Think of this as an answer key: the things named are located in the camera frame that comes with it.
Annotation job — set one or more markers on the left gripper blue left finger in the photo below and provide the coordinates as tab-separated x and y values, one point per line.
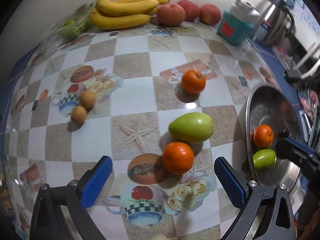
92	182

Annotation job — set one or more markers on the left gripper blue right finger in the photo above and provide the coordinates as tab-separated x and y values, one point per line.
229	180

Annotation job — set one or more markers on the green apple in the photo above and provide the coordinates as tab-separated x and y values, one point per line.
264	159

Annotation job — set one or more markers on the large orange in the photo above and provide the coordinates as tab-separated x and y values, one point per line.
263	136

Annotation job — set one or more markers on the green mango-shaped fruit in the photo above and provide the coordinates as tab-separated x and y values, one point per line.
192	128

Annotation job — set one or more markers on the small orange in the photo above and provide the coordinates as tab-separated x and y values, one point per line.
193	81

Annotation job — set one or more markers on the pink plastic bag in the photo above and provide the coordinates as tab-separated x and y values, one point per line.
309	101

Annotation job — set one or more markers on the steel bowl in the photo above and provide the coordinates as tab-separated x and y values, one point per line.
269	116

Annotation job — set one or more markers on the black power adapter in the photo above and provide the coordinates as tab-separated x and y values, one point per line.
292	76

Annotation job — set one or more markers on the clear plastic fruit container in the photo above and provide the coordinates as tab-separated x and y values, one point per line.
8	205

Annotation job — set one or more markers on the steel thermos kettle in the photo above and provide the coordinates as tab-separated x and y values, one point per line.
275	22

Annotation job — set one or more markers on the teal plastic box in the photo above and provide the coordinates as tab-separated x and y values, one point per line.
233	30

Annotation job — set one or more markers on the clear bag of green fruit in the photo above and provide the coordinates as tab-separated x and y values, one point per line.
71	26

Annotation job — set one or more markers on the yellow banana bunch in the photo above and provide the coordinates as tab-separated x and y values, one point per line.
123	14

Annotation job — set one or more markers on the red apple right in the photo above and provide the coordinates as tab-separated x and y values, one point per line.
209	14

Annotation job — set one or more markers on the red apple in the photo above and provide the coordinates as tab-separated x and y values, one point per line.
209	14
171	15
192	10

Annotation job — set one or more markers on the red apple left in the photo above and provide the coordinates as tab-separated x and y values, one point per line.
171	15

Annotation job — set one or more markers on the red apple middle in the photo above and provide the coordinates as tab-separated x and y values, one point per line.
192	10

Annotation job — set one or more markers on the white chair frame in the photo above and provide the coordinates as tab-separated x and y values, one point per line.
306	61

